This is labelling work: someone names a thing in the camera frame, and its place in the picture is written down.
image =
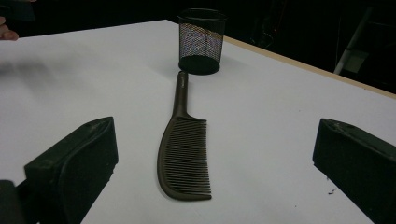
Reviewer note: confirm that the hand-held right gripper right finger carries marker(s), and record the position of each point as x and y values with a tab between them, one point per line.
358	165

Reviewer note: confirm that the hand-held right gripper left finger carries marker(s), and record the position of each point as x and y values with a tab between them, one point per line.
77	161

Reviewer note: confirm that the black mesh pen holder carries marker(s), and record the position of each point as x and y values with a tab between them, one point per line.
200	43

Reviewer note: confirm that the white metal stand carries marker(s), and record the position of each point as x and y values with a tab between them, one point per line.
353	46

